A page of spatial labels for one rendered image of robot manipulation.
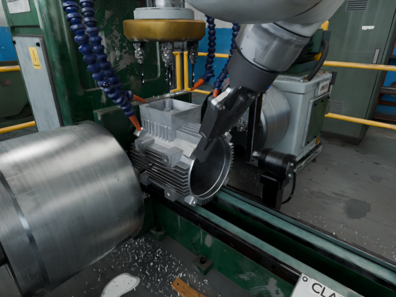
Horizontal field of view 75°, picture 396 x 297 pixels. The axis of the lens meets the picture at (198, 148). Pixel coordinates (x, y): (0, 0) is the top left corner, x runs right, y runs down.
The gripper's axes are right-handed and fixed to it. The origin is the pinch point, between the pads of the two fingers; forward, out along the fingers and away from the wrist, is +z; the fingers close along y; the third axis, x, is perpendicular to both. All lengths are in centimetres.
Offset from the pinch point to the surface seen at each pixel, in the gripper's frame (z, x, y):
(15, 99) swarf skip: 269, -324, -64
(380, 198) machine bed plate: 12, 40, -58
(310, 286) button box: -11.0, 24.7, 15.1
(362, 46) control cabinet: 15, -34, -312
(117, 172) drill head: 0.9, -3.0, 18.3
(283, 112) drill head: 2.7, -0.2, -39.1
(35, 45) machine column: 6.5, -46.9, 12.3
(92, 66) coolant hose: -8.1, -17.8, 15.4
